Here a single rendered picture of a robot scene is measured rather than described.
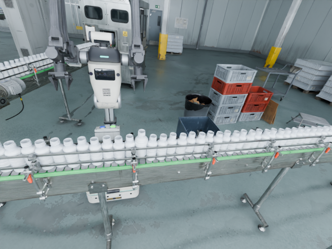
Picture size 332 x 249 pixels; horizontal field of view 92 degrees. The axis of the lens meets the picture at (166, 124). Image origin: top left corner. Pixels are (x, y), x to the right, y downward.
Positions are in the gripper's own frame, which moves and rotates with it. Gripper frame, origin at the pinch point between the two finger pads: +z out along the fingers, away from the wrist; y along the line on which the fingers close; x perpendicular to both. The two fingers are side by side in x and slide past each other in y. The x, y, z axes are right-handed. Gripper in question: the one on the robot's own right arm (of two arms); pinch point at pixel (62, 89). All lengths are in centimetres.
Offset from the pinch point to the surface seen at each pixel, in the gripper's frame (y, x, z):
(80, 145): 13.8, -21.6, 30.7
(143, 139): 44, -21, 30
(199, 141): 77, -17, 35
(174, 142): 61, -18, 34
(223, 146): 94, -13, 41
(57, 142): 4.3, -22.8, 27.6
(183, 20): 403, 1031, -578
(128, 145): 37, -20, 33
